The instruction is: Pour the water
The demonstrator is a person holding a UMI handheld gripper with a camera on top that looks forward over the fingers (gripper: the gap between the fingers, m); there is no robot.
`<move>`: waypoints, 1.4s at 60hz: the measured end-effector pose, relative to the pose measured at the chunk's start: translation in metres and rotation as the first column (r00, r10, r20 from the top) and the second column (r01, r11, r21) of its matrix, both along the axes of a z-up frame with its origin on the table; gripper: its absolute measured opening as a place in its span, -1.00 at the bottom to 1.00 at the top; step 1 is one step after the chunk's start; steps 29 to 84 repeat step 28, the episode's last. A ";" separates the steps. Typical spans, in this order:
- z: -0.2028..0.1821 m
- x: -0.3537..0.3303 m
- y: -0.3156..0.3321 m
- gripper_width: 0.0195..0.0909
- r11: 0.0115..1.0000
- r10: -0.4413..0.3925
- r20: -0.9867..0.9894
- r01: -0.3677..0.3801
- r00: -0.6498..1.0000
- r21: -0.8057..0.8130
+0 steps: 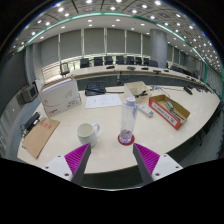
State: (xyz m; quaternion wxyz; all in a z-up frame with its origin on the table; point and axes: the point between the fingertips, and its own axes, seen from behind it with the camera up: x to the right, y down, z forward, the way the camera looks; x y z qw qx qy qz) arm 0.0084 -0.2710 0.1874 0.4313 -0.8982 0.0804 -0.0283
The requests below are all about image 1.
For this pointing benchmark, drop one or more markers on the grey-green tool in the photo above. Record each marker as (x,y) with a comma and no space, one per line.
(170,105)

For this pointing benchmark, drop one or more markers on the white paper sheet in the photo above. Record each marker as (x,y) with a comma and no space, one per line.
(103,101)

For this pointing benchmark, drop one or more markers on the small open white box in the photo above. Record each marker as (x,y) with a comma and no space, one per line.
(131,93)

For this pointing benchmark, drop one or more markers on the black flat device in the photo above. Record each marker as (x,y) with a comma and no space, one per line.
(32,120)

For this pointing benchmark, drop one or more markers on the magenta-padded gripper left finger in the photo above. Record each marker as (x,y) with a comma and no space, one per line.
(77,158)

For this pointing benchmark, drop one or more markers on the row of black office chairs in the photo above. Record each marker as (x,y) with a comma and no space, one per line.
(108,60)

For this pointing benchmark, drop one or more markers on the large white cardboard box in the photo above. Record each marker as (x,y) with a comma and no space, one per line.
(60,98)

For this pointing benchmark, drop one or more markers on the white remote control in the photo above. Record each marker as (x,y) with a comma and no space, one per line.
(146,110)

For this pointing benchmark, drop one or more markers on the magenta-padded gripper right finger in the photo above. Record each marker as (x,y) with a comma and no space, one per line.
(146,158)

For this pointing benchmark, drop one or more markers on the open red-edged cardboard box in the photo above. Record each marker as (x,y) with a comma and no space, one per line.
(163,111)

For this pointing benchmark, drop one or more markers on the black desk microphone unit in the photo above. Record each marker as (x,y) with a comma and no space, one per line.
(188,90)

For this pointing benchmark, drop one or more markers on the group of ceiling lights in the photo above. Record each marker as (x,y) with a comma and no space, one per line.
(112,8)

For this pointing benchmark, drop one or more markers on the white ceramic mug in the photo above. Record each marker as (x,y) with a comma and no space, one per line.
(86,133)

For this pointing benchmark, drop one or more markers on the clear plastic water bottle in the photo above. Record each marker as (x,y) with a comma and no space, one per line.
(128,120)

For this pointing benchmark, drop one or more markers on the flat round red coaster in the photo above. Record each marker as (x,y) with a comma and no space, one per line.
(119,141)

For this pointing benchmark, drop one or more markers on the black bag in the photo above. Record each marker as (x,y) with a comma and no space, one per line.
(95,90)

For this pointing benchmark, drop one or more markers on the brown cardboard sheet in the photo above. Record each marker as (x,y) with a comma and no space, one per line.
(40,136)

